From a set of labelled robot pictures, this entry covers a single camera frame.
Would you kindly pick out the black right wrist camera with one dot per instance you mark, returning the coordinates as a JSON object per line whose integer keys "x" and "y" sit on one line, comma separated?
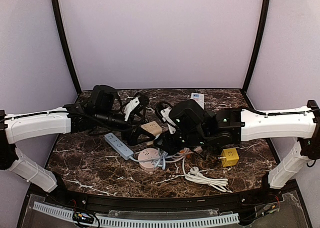
{"x": 187, "y": 115}

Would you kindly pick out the long white power strip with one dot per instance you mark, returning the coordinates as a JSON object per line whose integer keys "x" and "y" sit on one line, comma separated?
{"x": 199, "y": 98}

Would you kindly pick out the small blue-white power strip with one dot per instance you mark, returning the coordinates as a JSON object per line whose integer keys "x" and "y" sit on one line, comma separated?
{"x": 124, "y": 151}

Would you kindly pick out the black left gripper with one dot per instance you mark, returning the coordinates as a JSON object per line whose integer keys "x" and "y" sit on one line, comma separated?
{"x": 130, "y": 132}

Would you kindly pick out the beige cube socket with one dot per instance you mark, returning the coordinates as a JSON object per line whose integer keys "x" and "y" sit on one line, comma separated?
{"x": 152, "y": 128}

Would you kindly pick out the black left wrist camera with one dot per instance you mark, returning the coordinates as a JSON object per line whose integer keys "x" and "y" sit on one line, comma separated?
{"x": 102, "y": 97}

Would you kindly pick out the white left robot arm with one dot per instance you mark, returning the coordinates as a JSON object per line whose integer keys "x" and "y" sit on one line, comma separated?
{"x": 16, "y": 129}

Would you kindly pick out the pink round socket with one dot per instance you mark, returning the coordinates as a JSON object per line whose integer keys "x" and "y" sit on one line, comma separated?
{"x": 147, "y": 159}

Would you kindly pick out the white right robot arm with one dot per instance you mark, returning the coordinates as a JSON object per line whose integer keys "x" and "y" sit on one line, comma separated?
{"x": 302, "y": 123}

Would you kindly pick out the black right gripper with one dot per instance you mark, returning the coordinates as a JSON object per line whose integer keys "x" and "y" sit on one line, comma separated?
{"x": 167, "y": 141}

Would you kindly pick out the white slotted cable duct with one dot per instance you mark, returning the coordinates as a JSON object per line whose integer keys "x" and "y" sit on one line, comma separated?
{"x": 126, "y": 219}

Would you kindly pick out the black front rail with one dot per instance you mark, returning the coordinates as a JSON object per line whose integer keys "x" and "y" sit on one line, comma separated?
{"x": 139, "y": 196}

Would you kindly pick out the yellow cube socket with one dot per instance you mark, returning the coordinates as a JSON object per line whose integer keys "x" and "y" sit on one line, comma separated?
{"x": 229, "y": 157}

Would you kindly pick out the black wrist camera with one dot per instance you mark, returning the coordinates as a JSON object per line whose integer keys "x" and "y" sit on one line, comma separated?
{"x": 102, "y": 97}
{"x": 187, "y": 115}

